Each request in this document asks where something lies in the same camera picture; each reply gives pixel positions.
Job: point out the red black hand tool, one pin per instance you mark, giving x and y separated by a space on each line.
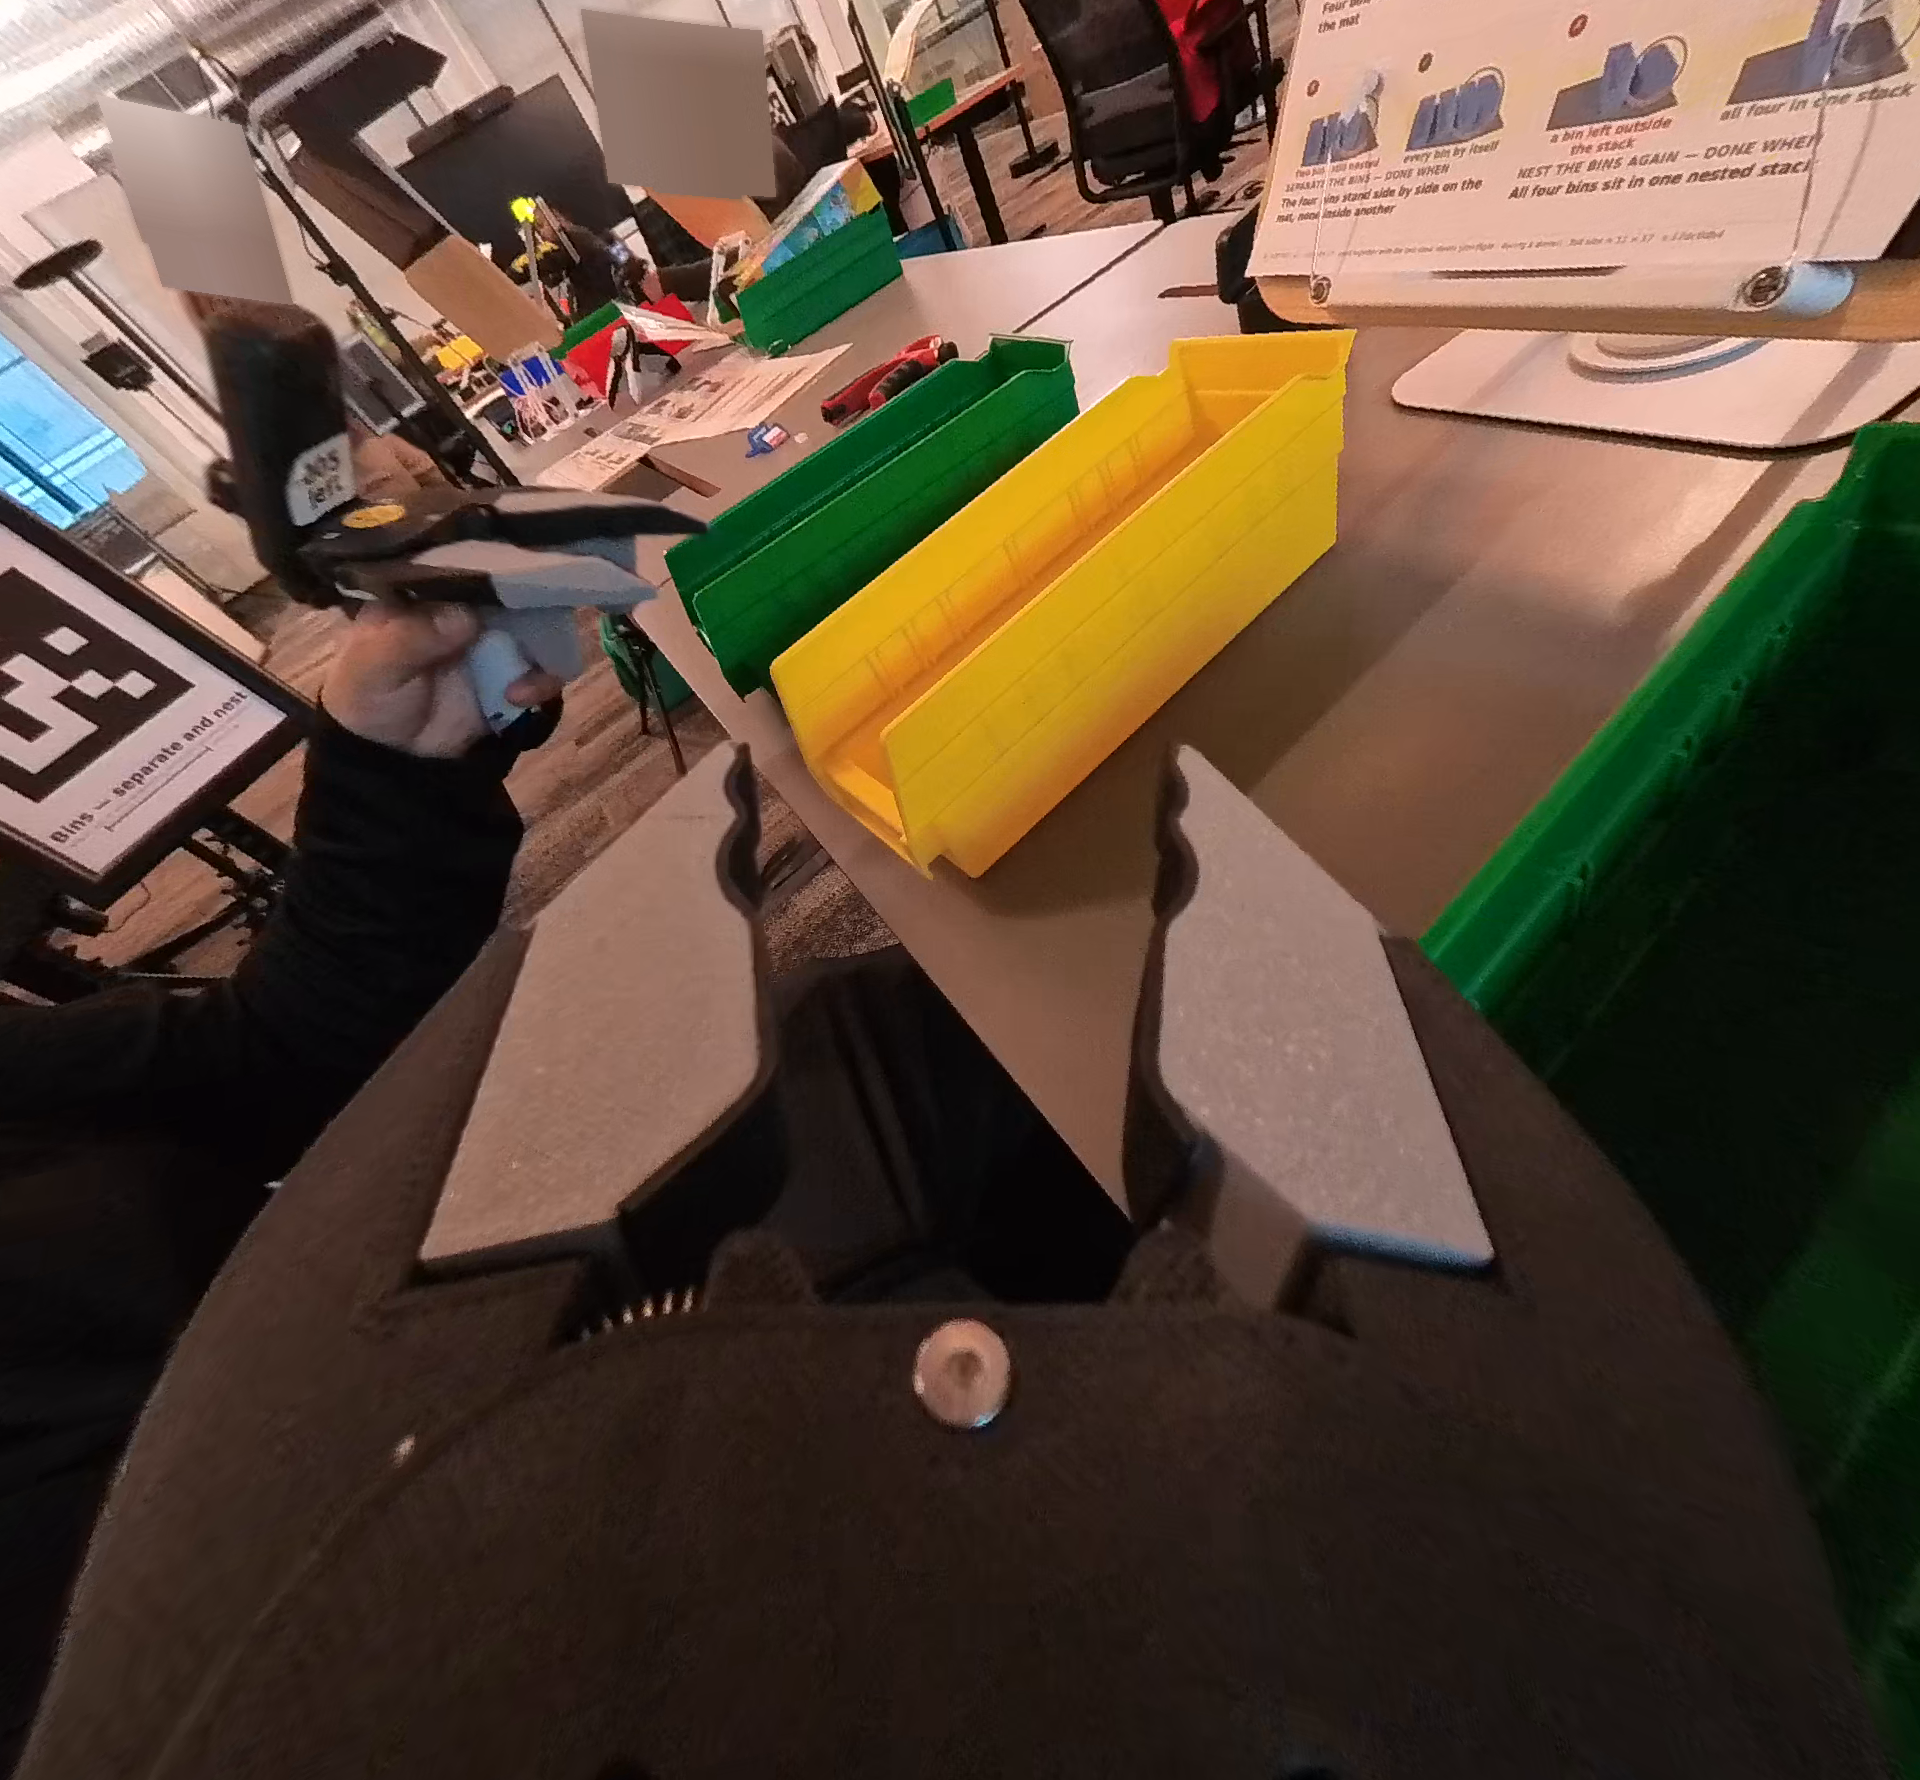
884 378

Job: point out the white instruction sheet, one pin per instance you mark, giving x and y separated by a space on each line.
1575 85

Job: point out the framed marker sign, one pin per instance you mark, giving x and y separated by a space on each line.
91 700

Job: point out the green storage crate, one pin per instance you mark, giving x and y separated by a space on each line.
824 287

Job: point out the black office chair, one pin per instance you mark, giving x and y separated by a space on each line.
1095 38

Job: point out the white stand base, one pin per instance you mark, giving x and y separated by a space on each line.
1620 391

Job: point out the black monitor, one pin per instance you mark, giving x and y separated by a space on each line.
509 159

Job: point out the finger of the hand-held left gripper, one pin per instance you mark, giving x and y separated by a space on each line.
584 516
570 577

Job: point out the brown cardboard piece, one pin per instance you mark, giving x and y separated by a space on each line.
481 296

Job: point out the large green plastic bin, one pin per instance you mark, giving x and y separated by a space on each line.
1726 911

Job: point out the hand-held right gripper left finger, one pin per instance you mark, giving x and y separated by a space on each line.
616 1030

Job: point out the yellow plastic bin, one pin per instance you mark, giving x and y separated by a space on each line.
1079 700

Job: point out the person's left hand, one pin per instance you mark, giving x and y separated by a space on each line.
398 685

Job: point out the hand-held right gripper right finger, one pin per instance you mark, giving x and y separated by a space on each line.
1291 1043

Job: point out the teal box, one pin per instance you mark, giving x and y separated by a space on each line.
644 662

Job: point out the white paper sheets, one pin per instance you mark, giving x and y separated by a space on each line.
721 391

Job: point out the clear acrylic holder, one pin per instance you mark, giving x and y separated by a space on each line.
531 391

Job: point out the black floor lamp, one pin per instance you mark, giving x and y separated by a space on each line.
58 263

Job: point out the person's left forearm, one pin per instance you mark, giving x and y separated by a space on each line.
344 911

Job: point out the colourful cardboard box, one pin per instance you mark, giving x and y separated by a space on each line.
817 214

